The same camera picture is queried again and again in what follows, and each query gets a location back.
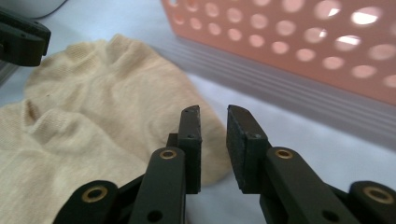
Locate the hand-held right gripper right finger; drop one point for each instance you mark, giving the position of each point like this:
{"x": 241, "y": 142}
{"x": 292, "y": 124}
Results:
{"x": 246, "y": 155}

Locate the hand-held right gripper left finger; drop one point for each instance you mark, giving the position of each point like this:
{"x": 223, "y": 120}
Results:
{"x": 190, "y": 155}

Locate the tan sock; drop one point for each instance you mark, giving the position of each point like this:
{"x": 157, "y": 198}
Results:
{"x": 124, "y": 93}
{"x": 46, "y": 171}

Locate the pink perforated plastic basket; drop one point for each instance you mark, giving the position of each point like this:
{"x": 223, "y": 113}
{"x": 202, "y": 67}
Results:
{"x": 280, "y": 46}

